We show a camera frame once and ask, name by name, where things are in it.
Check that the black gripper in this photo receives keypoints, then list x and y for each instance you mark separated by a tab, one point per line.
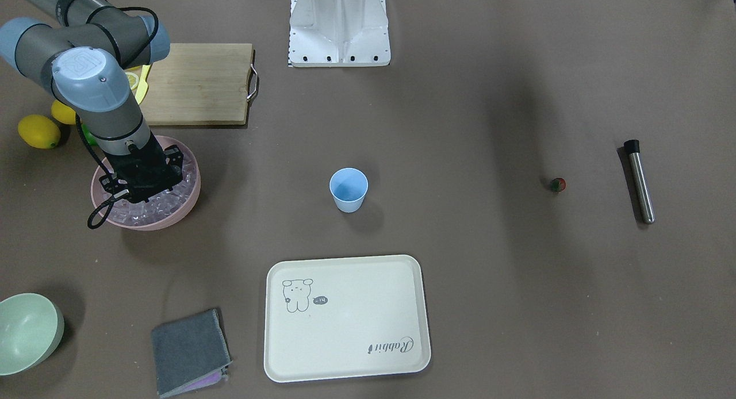
176	158

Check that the clear ice cubes pile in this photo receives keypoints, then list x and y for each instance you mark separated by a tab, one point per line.
161	206

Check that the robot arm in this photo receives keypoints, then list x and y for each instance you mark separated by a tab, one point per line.
83	63

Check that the light blue cup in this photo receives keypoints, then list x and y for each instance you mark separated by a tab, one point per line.
348	187

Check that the pink bowl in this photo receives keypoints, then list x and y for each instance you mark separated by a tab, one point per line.
99	196

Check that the green lime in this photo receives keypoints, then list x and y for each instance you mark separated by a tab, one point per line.
89	138

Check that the yellow plastic knife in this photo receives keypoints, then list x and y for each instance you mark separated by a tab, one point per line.
141	85

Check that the lower lemon slice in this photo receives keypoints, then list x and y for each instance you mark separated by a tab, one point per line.
133	80

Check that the yellow lemon near board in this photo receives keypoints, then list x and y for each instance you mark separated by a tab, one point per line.
63	113

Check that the wooden cutting board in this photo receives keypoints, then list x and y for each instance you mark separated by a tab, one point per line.
201	85

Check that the yellow lemon outer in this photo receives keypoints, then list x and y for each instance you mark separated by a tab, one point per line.
39	131

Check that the mint green bowl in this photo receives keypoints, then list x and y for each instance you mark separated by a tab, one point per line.
32	327

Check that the grey folded cloth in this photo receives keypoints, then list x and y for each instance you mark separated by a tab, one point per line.
190	353

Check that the cream rabbit tray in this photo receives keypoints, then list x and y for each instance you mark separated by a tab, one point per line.
345	318

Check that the red strawberry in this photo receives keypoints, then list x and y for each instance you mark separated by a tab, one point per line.
557	185

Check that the steel muddler black tip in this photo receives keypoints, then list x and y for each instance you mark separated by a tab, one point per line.
632	148

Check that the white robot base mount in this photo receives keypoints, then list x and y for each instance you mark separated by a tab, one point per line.
338	33

